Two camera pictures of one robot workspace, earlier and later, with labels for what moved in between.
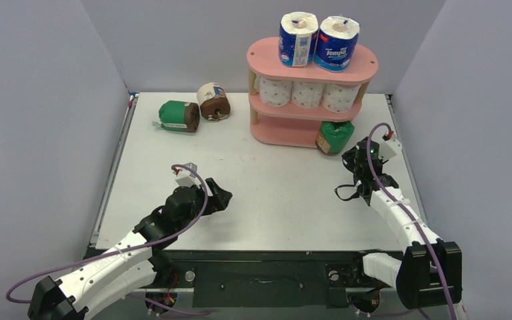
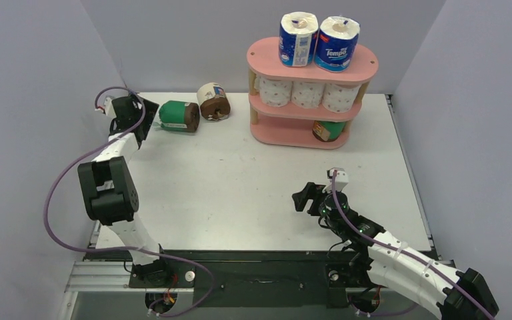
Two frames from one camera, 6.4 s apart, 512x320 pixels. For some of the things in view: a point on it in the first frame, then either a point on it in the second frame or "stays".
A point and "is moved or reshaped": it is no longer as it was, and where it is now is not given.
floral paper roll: [273, 93] stays
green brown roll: [333, 136] is moved or reshaped
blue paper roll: [297, 32] stays
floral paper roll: [339, 99] stays
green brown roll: [179, 116] stays
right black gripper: [358, 160] -> [317, 198]
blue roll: [335, 43] stays
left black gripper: [219, 200] -> [151, 111]
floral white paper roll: [307, 95] stays
